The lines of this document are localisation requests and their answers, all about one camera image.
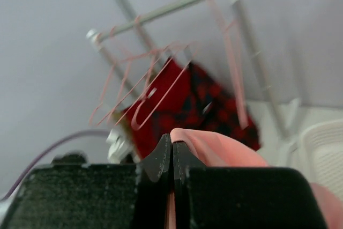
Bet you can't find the pink wire hanger far left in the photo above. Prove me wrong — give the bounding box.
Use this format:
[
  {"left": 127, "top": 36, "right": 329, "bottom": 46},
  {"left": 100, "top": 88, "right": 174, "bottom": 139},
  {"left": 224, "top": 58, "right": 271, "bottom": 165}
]
[{"left": 86, "top": 29, "right": 126, "bottom": 126}]

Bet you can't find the red black plaid skirt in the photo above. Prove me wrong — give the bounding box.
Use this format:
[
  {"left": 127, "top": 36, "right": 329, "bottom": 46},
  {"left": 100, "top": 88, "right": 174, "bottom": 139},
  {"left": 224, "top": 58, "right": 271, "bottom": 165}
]
[{"left": 154, "top": 62, "right": 262, "bottom": 152}]

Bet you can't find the pink wire hanger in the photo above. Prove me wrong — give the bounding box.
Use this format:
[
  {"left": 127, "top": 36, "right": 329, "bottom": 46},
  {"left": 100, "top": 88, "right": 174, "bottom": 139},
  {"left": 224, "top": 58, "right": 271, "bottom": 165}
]
[
  {"left": 86, "top": 29, "right": 126, "bottom": 126},
  {"left": 96, "top": 16, "right": 188, "bottom": 127},
  {"left": 130, "top": 41, "right": 200, "bottom": 131},
  {"left": 207, "top": 0, "right": 249, "bottom": 129}
]

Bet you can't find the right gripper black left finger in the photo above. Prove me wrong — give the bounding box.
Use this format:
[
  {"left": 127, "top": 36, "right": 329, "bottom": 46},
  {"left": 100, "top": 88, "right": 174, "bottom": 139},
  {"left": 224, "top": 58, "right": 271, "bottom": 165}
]
[{"left": 1, "top": 134, "right": 171, "bottom": 228}]

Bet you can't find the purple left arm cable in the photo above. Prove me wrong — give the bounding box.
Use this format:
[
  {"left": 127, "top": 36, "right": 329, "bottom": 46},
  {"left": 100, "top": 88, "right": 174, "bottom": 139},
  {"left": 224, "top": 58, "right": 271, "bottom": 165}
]
[{"left": 0, "top": 129, "right": 111, "bottom": 202}]

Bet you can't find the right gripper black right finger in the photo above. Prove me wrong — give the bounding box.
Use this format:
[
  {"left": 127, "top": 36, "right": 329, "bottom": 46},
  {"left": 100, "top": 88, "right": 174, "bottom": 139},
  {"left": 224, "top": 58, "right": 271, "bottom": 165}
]
[{"left": 173, "top": 142, "right": 327, "bottom": 228}]

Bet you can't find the pink wire hanger right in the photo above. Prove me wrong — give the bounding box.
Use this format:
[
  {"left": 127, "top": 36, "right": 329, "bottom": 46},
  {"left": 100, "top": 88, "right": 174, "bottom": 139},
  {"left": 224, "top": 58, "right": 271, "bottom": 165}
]
[{"left": 207, "top": 0, "right": 249, "bottom": 129}]

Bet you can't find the pink skirt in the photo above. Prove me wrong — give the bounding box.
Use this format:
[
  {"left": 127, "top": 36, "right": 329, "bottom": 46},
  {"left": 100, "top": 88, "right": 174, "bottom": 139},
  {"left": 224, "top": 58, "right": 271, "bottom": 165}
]
[{"left": 170, "top": 128, "right": 342, "bottom": 228}]

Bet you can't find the white metal clothes rack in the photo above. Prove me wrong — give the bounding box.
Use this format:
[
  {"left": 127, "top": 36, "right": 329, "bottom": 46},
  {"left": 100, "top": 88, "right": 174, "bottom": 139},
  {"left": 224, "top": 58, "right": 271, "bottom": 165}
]
[{"left": 86, "top": 0, "right": 302, "bottom": 138}]

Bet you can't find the white perforated plastic basket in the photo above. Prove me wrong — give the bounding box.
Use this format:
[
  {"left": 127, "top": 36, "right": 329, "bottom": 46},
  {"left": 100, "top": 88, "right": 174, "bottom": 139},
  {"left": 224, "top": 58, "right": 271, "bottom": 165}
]
[{"left": 297, "top": 119, "right": 342, "bottom": 201}]

